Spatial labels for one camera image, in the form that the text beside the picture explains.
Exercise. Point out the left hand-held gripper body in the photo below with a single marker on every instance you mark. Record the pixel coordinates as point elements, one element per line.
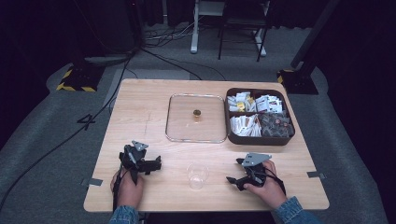
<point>132,157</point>

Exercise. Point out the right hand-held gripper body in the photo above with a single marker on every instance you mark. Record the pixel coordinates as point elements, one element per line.
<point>255,172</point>

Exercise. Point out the person's right hand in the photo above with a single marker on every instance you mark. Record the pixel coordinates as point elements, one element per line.
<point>272,191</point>

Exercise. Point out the person's left hand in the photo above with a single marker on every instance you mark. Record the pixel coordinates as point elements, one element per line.
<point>127,193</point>

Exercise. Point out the brown compartment box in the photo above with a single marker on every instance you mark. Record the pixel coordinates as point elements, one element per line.
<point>258,141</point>

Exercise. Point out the clear glass cup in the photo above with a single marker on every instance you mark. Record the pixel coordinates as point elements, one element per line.
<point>197,177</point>

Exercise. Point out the grey tape piece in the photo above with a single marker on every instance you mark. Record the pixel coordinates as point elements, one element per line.
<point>93,182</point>
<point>316,174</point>

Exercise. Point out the pile of white stick packets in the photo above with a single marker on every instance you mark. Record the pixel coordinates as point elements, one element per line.
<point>246,126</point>

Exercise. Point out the pile of dark tea bags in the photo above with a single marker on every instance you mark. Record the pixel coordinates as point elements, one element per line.
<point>276,124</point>

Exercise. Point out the clear lid with gold knob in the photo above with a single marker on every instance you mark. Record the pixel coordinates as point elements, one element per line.
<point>196,118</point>

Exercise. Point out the pile of white red packets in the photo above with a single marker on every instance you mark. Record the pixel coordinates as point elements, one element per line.
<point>269,103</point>

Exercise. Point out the pile of white yellow packets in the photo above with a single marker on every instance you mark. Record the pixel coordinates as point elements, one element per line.
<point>240,101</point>

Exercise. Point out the stand base with hazard stripes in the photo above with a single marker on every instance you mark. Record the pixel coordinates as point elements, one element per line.
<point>79,77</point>

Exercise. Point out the metal stand with hazard stripes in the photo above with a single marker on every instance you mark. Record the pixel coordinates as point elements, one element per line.
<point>300,81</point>

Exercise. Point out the white desk leg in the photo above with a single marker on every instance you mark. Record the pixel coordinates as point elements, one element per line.
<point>195,28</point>

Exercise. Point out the black chair frame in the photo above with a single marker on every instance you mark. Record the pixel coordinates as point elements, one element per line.
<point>241,21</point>

